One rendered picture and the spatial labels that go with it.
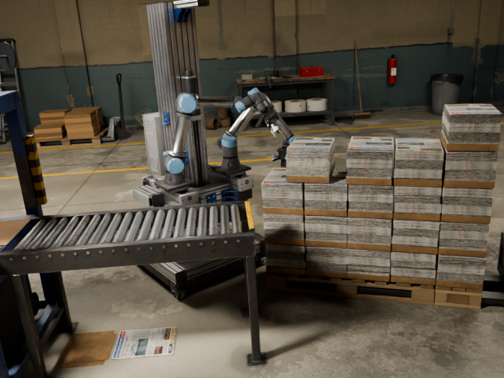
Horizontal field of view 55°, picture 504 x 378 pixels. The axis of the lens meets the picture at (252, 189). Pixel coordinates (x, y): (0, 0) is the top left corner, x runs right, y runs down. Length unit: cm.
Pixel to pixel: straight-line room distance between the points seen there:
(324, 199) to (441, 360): 118
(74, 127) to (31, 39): 203
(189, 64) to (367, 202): 158
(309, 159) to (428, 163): 74
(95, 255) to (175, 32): 169
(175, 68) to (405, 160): 168
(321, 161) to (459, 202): 89
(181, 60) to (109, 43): 637
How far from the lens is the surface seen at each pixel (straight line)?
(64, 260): 273
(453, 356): 314
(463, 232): 335
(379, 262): 342
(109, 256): 266
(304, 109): 934
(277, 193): 331
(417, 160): 317
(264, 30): 973
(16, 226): 319
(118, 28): 986
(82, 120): 906
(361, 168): 318
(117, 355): 320
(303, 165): 323
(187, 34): 363
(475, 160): 320
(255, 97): 334
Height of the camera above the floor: 184
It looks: 18 degrees down
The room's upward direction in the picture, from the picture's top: 3 degrees counter-clockwise
